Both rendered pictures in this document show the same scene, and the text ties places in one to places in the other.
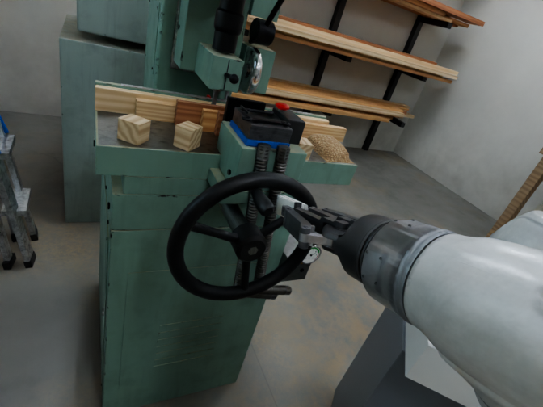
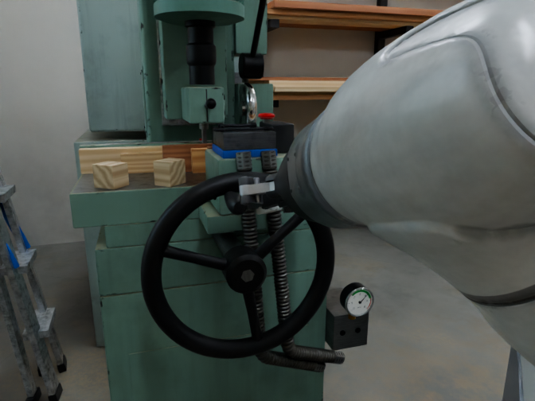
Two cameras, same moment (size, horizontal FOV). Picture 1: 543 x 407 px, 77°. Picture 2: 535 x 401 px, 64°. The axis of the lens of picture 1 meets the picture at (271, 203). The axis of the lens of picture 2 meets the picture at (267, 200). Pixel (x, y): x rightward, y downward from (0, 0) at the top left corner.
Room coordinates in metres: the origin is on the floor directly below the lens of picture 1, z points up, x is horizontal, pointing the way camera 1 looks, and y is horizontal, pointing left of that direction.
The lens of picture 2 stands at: (-0.04, -0.17, 1.06)
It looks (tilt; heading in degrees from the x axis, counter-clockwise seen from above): 14 degrees down; 16
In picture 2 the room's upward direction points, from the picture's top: straight up
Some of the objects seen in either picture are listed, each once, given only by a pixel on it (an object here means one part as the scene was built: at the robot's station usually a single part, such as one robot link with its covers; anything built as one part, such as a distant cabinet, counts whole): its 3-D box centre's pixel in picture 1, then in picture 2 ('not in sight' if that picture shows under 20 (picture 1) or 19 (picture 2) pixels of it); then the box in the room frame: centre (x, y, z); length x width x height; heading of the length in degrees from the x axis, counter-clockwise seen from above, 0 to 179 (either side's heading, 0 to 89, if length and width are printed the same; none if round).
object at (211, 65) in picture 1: (217, 70); (202, 107); (0.82, 0.21, 1.03); 0.14 x 0.07 x 0.09; 32
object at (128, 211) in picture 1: (190, 156); (200, 217); (0.90, 0.27, 0.76); 0.57 x 0.45 x 0.09; 32
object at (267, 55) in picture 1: (253, 68); (253, 107); (1.04, 0.17, 1.02); 0.09 x 0.07 x 0.12; 122
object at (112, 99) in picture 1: (229, 115); (226, 154); (0.84, 0.17, 0.92); 0.60 x 0.02 x 0.05; 122
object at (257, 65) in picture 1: (249, 71); (246, 108); (0.98, 0.17, 1.02); 0.12 x 0.03 x 0.12; 32
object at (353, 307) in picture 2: (306, 253); (355, 302); (0.76, -0.13, 0.65); 0.06 x 0.04 x 0.08; 122
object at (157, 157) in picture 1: (240, 157); (240, 192); (0.74, 0.10, 0.87); 0.61 x 0.30 x 0.06; 122
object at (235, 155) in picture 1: (258, 156); (251, 177); (0.66, 0.06, 0.91); 0.15 x 0.14 x 0.09; 122
